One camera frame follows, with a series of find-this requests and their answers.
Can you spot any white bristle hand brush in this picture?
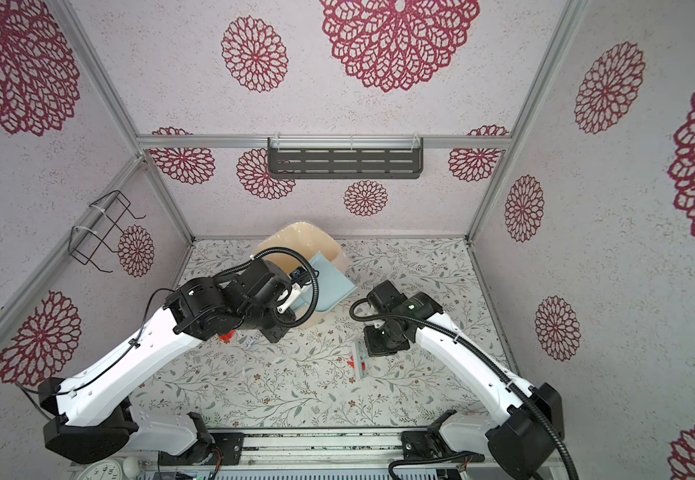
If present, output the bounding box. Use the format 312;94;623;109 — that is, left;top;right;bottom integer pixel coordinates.
353;340;367;381

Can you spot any grey-green plastic dustpan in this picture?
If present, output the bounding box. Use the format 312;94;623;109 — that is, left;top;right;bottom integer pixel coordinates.
309;252;355;315

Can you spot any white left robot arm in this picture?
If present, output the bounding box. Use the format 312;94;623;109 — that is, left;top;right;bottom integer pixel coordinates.
38;258;318;465

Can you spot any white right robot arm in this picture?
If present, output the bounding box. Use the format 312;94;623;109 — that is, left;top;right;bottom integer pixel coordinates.
349;281;579;479

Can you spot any cream trash bin with liner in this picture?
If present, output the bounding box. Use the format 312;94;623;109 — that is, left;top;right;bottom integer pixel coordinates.
254;222;349;328

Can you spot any white dial gauge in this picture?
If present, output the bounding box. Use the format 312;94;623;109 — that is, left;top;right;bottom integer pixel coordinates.
73;459;124;480

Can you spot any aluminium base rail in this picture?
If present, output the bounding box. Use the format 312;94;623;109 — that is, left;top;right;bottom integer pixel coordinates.
70;425;575;475

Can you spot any dark grey wall shelf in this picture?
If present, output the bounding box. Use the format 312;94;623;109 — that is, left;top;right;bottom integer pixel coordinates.
266;137;425;180

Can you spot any black wire wall basket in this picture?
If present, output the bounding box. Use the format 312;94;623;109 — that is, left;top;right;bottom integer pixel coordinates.
66;189;145;274

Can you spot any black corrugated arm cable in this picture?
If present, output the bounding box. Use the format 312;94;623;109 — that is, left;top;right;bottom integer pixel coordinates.
348;298;581;480

